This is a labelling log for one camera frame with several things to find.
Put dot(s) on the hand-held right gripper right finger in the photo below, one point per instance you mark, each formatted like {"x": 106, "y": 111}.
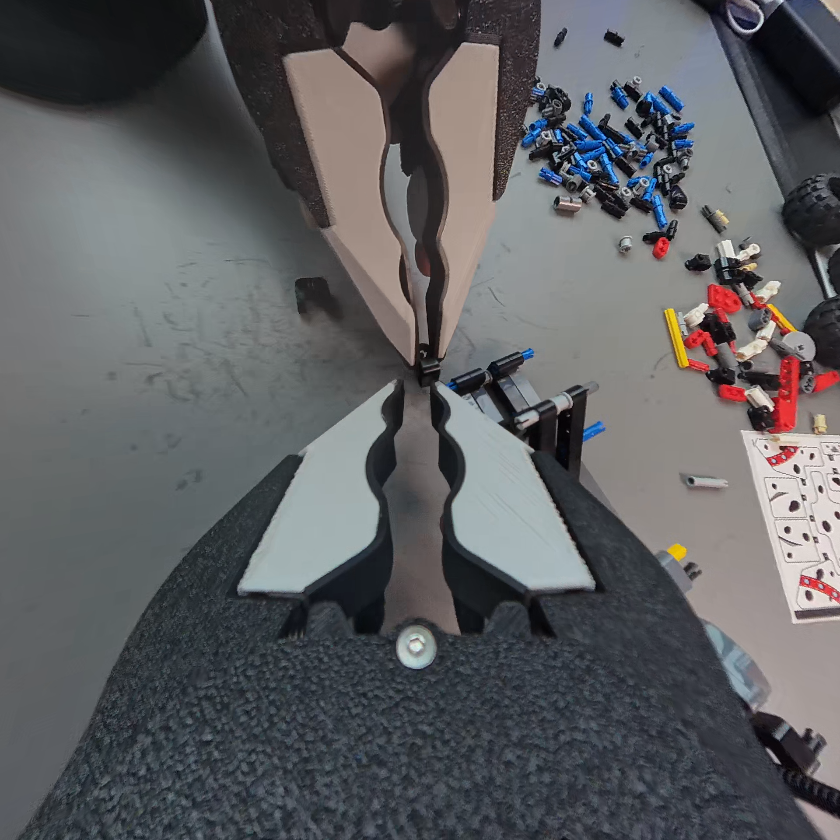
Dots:
{"x": 512, "y": 525}

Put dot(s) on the black bracket brick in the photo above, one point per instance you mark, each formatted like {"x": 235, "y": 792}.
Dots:
{"x": 315, "y": 295}
{"x": 428, "y": 371}

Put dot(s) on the pile of mixed small bricks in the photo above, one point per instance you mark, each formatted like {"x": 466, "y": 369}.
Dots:
{"x": 754, "y": 341}

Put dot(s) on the black power adapter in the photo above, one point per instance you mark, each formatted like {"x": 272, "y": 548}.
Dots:
{"x": 800, "y": 52}

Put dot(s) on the pile of blue black pins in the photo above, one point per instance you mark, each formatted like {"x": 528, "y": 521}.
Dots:
{"x": 604, "y": 151}

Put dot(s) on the white sticker sheet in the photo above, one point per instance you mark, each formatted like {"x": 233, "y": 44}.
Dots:
{"x": 800, "y": 525}

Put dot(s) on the grey desk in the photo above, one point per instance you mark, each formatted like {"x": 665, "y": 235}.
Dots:
{"x": 131, "y": 328}

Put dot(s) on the light grey tube piece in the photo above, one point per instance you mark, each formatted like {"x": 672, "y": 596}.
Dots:
{"x": 703, "y": 481}

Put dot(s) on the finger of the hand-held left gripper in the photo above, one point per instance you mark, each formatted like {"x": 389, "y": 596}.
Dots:
{"x": 341, "y": 151}
{"x": 469, "y": 144}

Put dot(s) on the person's left hand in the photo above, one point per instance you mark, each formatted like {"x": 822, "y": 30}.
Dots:
{"x": 418, "y": 210}

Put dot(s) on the toy brick chassis model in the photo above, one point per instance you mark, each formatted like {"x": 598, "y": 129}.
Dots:
{"x": 558, "y": 426}

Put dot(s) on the black toy tire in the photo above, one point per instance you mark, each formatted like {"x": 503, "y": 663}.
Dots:
{"x": 835, "y": 272}
{"x": 825, "y": 331}
{"x": 814, "y": 210}

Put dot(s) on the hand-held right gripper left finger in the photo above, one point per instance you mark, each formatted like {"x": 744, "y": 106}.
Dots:
{"x": 315, "y": 525}

